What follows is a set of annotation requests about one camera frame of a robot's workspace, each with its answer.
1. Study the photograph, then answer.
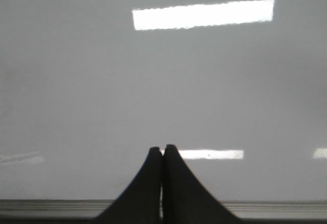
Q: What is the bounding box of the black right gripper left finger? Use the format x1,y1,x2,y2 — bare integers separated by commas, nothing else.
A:
92,147,162,224

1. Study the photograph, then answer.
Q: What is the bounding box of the grey aluminium whiteboard tray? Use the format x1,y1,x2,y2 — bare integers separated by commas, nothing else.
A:
1,200,326,222

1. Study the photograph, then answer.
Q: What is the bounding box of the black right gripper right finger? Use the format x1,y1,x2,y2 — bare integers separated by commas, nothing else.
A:
162,144,243,223

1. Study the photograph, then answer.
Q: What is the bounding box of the white whiteboard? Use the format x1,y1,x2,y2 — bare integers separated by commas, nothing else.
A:
1,0,326,201

